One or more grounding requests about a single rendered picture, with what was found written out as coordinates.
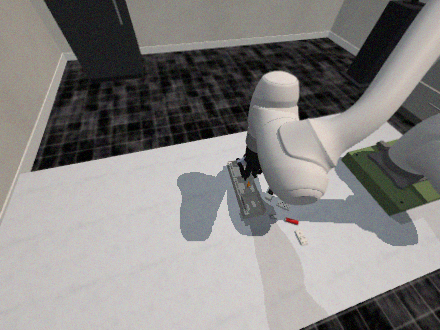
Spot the white domino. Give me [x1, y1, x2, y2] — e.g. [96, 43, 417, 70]
[276, 199, 290, 210]
[295, 229, 308, 245]

